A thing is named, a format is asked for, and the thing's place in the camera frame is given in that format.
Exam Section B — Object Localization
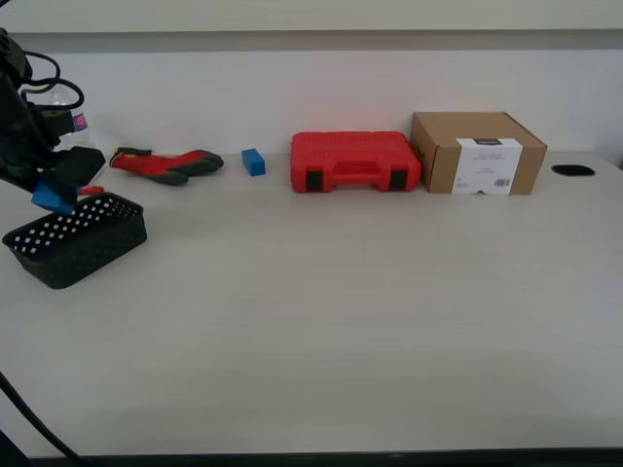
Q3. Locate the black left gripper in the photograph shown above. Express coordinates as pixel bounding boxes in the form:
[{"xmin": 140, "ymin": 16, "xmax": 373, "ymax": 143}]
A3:
[{"xmin": 0, "ymin": 91, "xmax": 107, "ymax": 204}]

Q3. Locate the blue rectangular block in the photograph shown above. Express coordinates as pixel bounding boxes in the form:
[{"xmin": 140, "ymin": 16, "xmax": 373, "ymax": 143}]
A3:
[
  {"xmin": 31, "ymin": 168, "xmax": 77, "ymax": 216},
  {"xmin": 240, "ymin": 148, "xmax": 269, "ymax": 177}
]

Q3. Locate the black perforated plastic basket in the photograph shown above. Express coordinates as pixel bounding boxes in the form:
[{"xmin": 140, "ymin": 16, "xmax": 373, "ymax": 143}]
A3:
[{"xmin": 1, "ymin": 191, "xmax": 149, "ymax": 291}]

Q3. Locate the clear plastic water bottle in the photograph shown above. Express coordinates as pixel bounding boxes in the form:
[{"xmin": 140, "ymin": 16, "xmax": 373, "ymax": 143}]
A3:
[{"xmin": 47, "ymin": 86, "xmax": 96, "ymax": 150}]

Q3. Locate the red and black work glove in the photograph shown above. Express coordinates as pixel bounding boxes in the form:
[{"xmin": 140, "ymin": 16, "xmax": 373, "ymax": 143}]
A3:
[{"xmin": 107, "ymin": 146, "xmax": 225, "ymax": 187}]

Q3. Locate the red plastic tool case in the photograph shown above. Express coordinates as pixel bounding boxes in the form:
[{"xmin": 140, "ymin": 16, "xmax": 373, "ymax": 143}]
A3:
[{"xmin": 290, "ymin": 130, "xmax": 422, "ymax": 194}]

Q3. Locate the brown cardboard box white label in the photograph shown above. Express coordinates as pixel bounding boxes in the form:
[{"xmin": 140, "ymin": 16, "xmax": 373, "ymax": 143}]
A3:
[{"xmin": 409, "ymin": 111, "xmax": 549, "ymax": 198}]

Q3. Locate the black desk grommet hole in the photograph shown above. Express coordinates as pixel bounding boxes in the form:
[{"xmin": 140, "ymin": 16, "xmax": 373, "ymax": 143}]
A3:
[{"xmin": 550, "ymin": 163, "xmax": 597, "ymax": 177}]

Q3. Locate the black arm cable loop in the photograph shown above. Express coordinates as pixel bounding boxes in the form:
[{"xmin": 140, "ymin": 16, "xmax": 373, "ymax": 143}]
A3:
[{"xmin": 18, "ymin": 50, "xmax": 87, "ymax": 112}]

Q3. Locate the thick black cable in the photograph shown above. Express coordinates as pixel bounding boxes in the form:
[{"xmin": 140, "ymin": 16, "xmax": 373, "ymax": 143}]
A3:
[{"xmin": 0, "ymin": 372, "xmax": 92, "ymax": 463}]

